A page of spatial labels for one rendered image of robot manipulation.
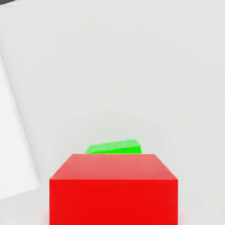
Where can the small green cube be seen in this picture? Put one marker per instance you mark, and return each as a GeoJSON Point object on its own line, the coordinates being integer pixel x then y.
{"type": "Point", "coordinates": [114, 147]}

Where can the small red cube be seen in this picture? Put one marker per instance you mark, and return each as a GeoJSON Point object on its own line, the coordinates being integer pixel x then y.
{"type": "Point", "coordinates": [113, 196]}

